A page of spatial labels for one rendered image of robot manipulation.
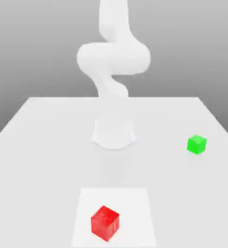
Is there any small red cube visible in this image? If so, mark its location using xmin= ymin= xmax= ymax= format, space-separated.
xmin=91 ymin=205 xmax=121 ymax=243

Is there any small green cube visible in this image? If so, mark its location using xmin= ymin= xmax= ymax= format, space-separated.
xmin=186 ymin=134 xmax=208 ymax=155

